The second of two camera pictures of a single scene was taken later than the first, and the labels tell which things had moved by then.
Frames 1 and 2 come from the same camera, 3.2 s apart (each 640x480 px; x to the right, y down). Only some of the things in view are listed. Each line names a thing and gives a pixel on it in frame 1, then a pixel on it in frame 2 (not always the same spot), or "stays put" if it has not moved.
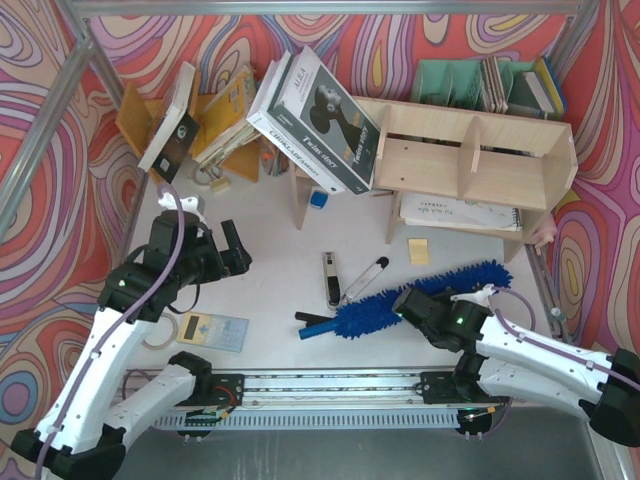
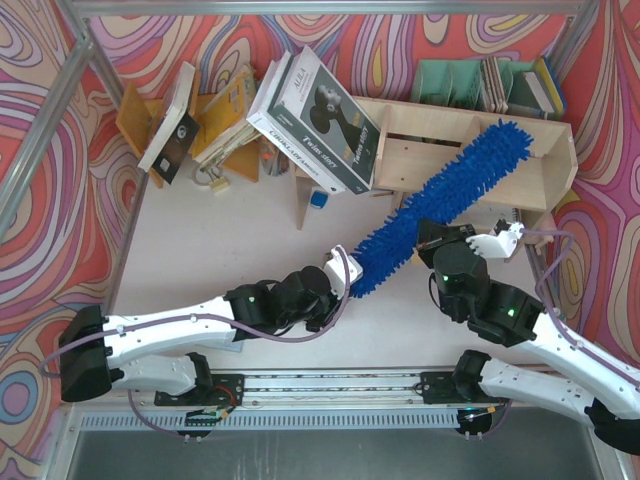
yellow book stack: (228, 123) stays put
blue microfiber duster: (376, 309) → (474, 174)
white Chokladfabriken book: (262, 119) stays put
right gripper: (407, 304) → (437, 235)
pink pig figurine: (544, 233) stays put
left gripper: (220, 255) → (329, 307)
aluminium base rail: (340, 390) stays put
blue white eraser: (319, 199) stays put
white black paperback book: (177, 129) stays put
